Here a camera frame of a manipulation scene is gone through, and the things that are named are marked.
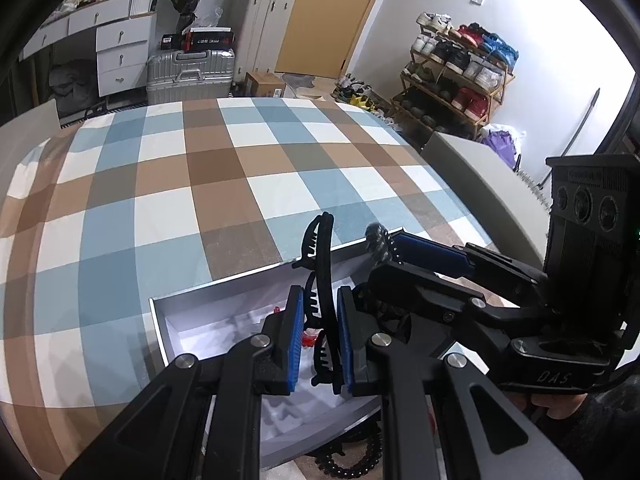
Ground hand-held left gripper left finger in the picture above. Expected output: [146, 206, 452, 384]
[60, 285, 306, 480]

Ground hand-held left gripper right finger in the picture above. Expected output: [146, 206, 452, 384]
[336, 285, 581, 480]

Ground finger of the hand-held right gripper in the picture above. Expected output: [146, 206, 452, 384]
[354, 262, 547, 377]
[395, 231, 548, 306]

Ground black coil hair tie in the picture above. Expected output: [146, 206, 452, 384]
[364, 223, 396, 263]

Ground black hair claw clip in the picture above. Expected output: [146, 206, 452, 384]
[292, 212, 341, 396]

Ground silver cardboard box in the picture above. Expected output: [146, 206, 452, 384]
[149, 227, 506, 466]

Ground person's right forearm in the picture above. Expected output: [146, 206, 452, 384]
[545, 360, 640, 480]

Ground person's right hand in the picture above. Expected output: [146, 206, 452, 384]
[510, 390, 591, 423]

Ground grey cabinet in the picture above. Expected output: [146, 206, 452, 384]
[421, 132, 551, 271]

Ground woven wicker basket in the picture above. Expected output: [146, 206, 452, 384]
[517, 167, 551, 206]

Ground purple bag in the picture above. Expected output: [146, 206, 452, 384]
[480, 130, 518, 168]

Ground thin dark pole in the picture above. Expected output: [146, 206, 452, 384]
[560, 87, 601, 158]

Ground pile of loose shoes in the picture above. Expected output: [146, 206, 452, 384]
[330, 74, 396, 126]

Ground checkered tablecloth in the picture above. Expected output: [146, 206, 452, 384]
[0, 96, 501, 480]

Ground brown cardboard box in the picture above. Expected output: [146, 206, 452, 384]
[245, 71, 287, 99]

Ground wooden door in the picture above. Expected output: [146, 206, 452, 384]
[275, 0, 393, 81]

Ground white upright suitcase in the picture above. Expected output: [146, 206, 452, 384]
[233, 0, 297, 83]

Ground silver ribbed suitcase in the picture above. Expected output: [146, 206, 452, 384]
[146, 49, 237, 107]

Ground striped floor rug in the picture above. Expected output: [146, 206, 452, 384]
[60, 97, 148, 126]

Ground long black red box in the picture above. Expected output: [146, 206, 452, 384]
[182, 27, 235, 52]

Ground white desk with drawers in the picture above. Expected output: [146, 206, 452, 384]
[20, 0, 160, 98]

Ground grey clothes heap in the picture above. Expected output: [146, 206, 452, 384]
[50, 59, 98, 106]

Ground grey nightstand with drawers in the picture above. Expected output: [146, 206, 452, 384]
[0, 99, 61, 141]

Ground dark green wrapped bouquet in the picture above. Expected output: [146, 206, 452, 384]
[161, 0, 205, 31]

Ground black bead necklace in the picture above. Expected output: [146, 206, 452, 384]
[307, 425, 383, 480]

